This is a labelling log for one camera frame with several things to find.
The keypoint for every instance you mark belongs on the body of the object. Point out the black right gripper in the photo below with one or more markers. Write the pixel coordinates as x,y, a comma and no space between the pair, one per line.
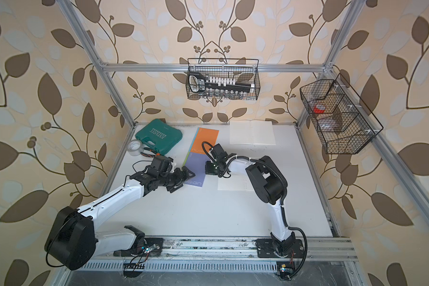
208,170

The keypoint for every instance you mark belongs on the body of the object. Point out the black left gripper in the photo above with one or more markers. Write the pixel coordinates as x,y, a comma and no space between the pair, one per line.
180,180

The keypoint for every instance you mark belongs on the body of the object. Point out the purple cover notebook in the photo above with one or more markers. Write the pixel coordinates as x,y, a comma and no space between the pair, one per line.
196,162

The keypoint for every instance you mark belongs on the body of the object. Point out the green cover notebook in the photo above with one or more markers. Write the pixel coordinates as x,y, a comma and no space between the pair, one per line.
237,181

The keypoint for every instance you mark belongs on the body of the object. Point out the orange cover notebook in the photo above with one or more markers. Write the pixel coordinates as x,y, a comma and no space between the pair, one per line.
203,135

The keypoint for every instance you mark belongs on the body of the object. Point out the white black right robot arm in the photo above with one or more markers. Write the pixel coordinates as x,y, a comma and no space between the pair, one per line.
270,186

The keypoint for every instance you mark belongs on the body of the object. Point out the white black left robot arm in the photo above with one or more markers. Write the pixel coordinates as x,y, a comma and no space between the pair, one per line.
74,237

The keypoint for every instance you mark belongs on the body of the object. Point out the open white lined notebook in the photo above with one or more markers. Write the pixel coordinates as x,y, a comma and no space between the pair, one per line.
253,132

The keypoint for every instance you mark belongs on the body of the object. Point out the orange black pliers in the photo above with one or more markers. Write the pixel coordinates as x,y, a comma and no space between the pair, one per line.
148,152

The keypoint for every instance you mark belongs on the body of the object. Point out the green plastic tool case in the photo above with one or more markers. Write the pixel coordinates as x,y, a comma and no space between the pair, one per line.
159,136

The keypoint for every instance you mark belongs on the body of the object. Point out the clear tape roll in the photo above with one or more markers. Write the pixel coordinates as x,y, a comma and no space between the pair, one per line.
135,147

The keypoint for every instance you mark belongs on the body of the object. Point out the socket wrench set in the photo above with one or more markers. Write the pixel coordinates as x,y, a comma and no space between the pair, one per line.
204,85

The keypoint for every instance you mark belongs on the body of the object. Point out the red object in basket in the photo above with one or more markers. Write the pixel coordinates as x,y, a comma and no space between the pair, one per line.
318,109

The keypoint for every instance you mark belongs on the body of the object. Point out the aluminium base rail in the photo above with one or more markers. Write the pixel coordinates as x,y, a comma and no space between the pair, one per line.
319,249

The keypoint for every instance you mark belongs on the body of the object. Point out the black wire basket centre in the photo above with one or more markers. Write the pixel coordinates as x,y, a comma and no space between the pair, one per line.
243,70

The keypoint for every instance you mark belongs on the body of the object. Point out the black wire basket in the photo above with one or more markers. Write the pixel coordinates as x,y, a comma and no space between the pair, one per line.
243,70
348,124

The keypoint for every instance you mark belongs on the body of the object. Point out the black wire basket right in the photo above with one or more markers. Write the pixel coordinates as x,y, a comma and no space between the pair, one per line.
348,124

